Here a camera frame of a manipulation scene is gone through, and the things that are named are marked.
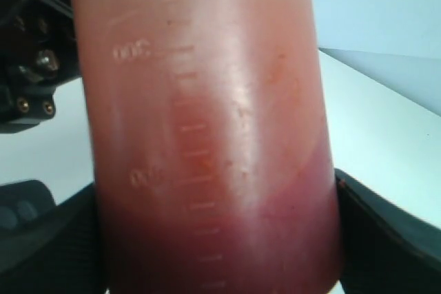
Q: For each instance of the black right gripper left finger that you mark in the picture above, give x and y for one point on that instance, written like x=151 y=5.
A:
x=48 y=247

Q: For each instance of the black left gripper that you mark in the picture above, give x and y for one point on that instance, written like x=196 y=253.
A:
x=38 y=55

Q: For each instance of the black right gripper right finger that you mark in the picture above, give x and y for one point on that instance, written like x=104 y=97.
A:
x=387 y=250

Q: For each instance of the red sauce squeeze bottle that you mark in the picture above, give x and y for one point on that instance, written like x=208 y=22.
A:
x=212 y=165

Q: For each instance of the white rectangular plastic tray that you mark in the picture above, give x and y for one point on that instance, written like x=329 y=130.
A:
x=56 y=152

